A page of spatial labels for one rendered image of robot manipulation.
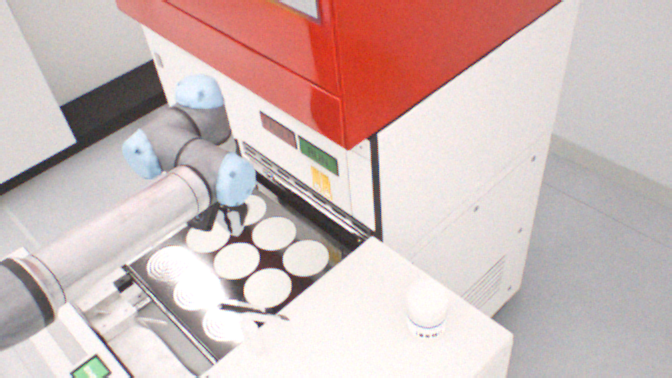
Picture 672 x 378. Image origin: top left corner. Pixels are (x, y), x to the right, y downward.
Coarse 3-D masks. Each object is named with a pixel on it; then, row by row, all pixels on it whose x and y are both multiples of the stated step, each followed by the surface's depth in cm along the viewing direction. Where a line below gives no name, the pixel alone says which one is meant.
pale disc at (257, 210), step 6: (252, 198) 150; (258, 198) 150; (252, 204) 149; (258, 204) 149; (264, 204) 148; (252, 210) 147; (258, 210) 147; (264, 210) 147; (252, 216) 146; (258, 216) 146; (246, 222) 145; (252, 222) 145
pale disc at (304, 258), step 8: (288, 248) 138; (296, 248) 138; (304, 248) 138; (312, 248) 138; (320, 248) 137; (288, 256) 137; (296, 256) 136; (304, 256) 136; (312, 256) 136; (320, 256) 136; (328, 256) 136; (288, 264) 135; (296, 264) 135; (304, 264) 135; (312, 264) 134; (320, 264) 134; (296, 272) 133; (304, 272) 133; (312, 272) 133
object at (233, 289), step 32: (256, 192) 152; (256, 224) 144; (160, 256) 140; (192, 256) 139; (160, 288) 133; (192, 288) 133; (224, 288) 132; (192, 320) 127; (224, 320) 126; (224, 352) 121
